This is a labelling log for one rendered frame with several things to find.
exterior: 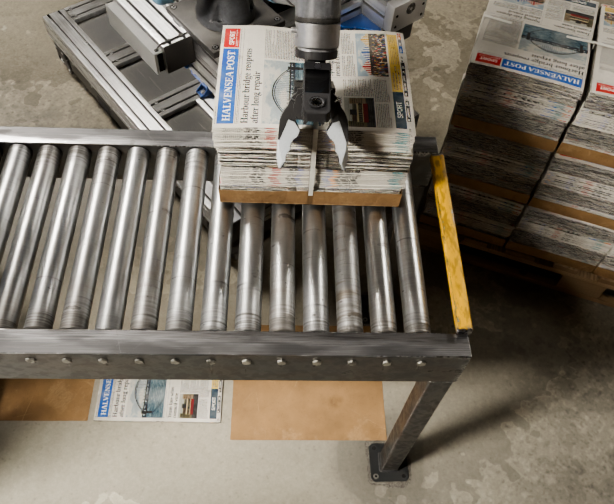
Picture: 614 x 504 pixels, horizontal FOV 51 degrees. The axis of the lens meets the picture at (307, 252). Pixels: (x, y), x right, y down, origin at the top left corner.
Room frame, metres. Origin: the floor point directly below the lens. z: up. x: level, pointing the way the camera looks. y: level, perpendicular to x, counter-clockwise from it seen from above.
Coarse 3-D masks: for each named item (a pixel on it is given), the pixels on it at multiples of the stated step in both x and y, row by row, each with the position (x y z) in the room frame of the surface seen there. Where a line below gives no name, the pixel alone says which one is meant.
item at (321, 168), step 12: (300, 60) 1.01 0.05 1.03; (300, 72) 0.97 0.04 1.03; (300, 120) 0.84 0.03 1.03; (300, 132) 0.82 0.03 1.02; (312, 132) 0.82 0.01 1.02; (324, 132) 0.82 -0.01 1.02; (300, 144) 0.82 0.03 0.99; (324, 144) 0.82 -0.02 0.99; (300, 156) 0.82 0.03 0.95; (324, 156) 0.83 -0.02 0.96; (300, 168) 0.82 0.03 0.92; (324, 168) 0.82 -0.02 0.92; (300, 180) 0.83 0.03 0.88; (324, 180) 0.83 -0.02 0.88
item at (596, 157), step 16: (480, 128) 1.28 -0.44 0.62; (496, 128) 1.26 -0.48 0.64; (528, 144) 1.24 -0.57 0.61; (544, 144) 1.23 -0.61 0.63; (560, 144) 1.22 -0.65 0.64; (592, 160) 1.20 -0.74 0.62; (608, 160) 1.19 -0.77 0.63; (448, 176) 1.28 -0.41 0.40; (496, 192) 1.25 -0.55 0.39; (512, 192) 1.23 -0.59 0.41; (544, 208) 1.21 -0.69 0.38; (560, 208) 1.20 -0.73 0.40; (432, 224) 1.28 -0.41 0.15; (608, 224) 1.16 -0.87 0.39; (496, 240) 1.23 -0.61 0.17; (544, 256) 1.19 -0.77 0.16; (560, 256) 1.18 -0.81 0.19; (592, 272) 1.15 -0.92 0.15; (608, 272) 1.14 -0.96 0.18
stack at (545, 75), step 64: (512, 0) 1.55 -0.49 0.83; (576, 0) 1.57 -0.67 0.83; (512, 64) 1.29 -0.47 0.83; (576, 64) 1.31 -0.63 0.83; (448, 128) 1.32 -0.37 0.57; (512, 128) 1.26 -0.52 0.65; (576, 128) 1.22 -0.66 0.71; (576, 192) 1.20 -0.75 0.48; (512, 256) 1.21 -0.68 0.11; (576, 256) 1.17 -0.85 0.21
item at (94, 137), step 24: (0, 144) 0.92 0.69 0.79; (24, 144) 0.93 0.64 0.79; (48, 144) 0.93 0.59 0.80; (72, 144) 0.94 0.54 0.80; (96, 144) 0.94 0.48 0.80; (120, 144) 0.95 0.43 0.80; (144, 144) 0.95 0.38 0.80; (168, 144) 0.96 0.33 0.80; (192, 144) 0.97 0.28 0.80; (432, 144) 1.03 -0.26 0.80; (0, 168) 0.92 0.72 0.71; (120, 168) 0.94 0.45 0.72
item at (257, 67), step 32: (224, 32) 1.06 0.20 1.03; (256, 32) 1.07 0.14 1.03; (288, 32) 1.08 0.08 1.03; (224, 64) 0.97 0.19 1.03; (256, 64) 0.98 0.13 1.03; (288, 64) 0.99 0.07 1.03; (224, 96) 0.88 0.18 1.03; (256, 96) 0.89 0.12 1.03; (288, 96) 0.90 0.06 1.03; (224, 128) 0.81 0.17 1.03; (256, 128) 0.81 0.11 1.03; (224, 160) 0.81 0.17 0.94; (256, 160) 0.81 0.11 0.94; (288, 160) 0.82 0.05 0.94
